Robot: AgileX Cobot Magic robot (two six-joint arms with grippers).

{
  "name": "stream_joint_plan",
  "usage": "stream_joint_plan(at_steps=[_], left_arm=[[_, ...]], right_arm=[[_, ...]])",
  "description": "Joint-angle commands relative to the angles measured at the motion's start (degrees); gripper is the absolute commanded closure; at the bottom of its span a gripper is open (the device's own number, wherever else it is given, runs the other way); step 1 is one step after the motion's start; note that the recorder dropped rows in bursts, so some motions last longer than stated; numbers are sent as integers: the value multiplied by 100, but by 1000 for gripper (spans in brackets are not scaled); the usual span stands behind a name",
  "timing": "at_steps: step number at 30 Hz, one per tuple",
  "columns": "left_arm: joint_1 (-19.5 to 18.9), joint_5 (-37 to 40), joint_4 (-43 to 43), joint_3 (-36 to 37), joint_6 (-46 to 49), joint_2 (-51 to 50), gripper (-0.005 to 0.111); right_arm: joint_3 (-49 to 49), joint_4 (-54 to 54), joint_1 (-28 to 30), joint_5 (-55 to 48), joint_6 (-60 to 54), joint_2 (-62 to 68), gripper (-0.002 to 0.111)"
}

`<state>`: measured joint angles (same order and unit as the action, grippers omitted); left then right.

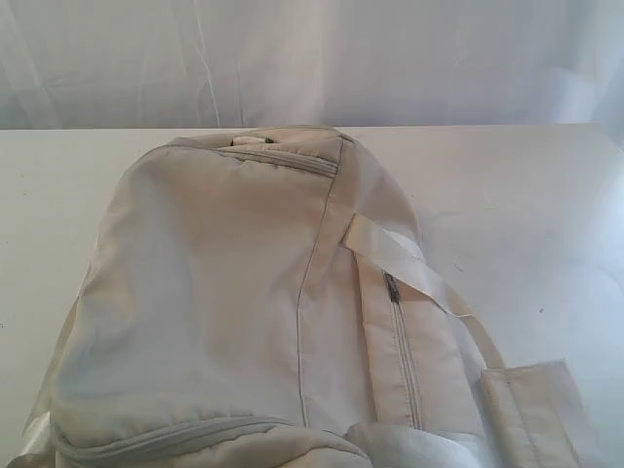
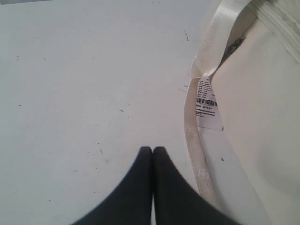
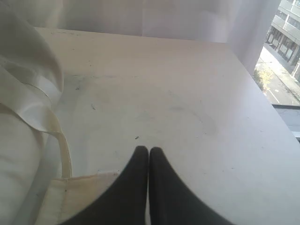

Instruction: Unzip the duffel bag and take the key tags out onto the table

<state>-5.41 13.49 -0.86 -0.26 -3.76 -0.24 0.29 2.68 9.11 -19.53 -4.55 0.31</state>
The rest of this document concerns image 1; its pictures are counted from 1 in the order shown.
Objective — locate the cream white fabric bag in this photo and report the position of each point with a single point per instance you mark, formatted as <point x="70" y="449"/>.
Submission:
<point x="262" y="300"/>

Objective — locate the white backdrop curtain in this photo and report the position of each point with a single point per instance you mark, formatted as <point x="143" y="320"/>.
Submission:
<point x="204" y="64"/>

